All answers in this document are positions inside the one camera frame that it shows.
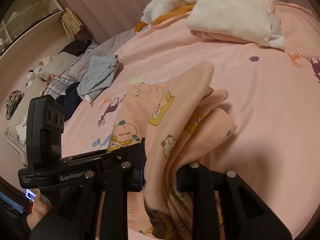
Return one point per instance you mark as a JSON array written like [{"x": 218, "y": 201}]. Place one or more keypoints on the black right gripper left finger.
[{"x": 121, "y": 173}]

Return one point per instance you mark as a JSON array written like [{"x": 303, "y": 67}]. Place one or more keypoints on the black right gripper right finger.
[{"x": 196, "y": 179}]

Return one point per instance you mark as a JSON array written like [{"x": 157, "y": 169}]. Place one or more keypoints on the pink cartoon print garment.
[{"x": 180, "y": 121}]

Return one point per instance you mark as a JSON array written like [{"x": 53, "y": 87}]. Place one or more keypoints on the person's left hand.
[{"x": 40, "y": 209}]

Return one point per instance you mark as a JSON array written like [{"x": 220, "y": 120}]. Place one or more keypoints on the dark navy garment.
[{"x": 70, "y": 101}]

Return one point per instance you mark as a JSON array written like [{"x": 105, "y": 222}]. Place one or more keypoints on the light blue folded garment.
[{"x": 99, "y": 76}]

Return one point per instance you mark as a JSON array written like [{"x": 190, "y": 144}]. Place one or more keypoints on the plaid grey shirt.
[{"x": 74, "y": 73}]

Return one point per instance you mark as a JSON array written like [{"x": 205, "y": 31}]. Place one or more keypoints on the pink printed bed sheet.
[{"x": 273, "y": 98}]

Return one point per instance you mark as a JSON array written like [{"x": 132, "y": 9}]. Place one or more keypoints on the grey pillow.
[{"x": 57, "y": 65}]

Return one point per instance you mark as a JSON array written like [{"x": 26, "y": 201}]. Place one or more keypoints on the colourful floral cloth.
[{"x": 12, "y": 102}]

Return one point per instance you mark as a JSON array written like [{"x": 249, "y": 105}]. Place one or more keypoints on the black and white plush toy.
[{"x": 30, "y": 77}]

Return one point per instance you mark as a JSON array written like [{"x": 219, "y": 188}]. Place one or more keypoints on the beige hanging tassel bundle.
[{"x": 71, "y": 24}]

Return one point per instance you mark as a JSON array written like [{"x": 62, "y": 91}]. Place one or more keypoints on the cream folded blanket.
[{"x": 241, "y": 21}]

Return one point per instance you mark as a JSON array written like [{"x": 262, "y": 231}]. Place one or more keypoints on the white and orange plush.
[{"x": 158, "y": 11}]

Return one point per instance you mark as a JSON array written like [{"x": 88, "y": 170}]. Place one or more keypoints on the white wall shelf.
[{"x": 24, "y": 20}]

